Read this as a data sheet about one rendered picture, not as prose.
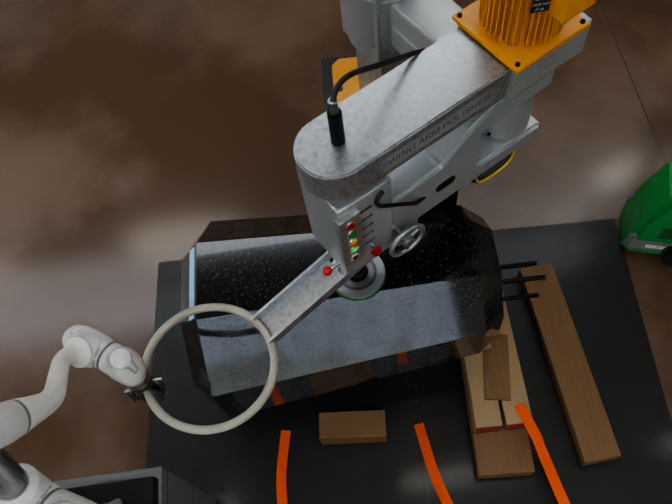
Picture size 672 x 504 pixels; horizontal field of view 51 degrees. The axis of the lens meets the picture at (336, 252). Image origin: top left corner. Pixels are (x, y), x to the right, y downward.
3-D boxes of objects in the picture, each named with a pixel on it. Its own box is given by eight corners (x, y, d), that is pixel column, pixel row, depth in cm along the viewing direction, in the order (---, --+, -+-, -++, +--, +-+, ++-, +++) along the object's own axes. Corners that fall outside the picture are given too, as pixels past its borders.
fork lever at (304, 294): (390, 191, 257) (387, 186, 252) (423, 227, 249) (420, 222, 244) (250, 313, 260) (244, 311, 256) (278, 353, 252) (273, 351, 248)
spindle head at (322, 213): (392, 182, 255) (389, 103, 216) (430, 223, 246) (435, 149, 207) (311, 236, 248) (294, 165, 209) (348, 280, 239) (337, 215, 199)
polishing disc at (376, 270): (335, 245, 275) (334, 244, 274) (388, 252, 271) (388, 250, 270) (325, 295, 266) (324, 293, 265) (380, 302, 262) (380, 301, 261)
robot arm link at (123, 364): (155, 366, 231) (123, 348, 234) (142, 349, 217) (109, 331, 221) (135, 394, 226) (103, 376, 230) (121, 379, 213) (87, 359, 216)
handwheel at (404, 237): (409, 221, 244) (409, 199, 231) (427, 241, 240) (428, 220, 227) (374, 245, 241) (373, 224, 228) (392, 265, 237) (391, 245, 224)
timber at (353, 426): (321, 444, 322) (318, 439, 311) (321, 418, 327) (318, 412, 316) (387, 442, 320) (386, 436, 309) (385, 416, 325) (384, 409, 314)
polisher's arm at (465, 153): (496, 119, 269) (514, 25, 225) (538, 158, 259) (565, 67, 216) (342, 224, 254) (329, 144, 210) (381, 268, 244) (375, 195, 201)
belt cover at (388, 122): (524, 14, 229) (533, -27, 214) (580, 59, 219) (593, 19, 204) (283, 169, 210) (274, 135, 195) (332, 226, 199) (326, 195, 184)
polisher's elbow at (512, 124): (461, 117, 248) (465, 79, 230) (502, 89, 252) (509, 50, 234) (498, 151, 240) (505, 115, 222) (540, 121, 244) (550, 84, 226)
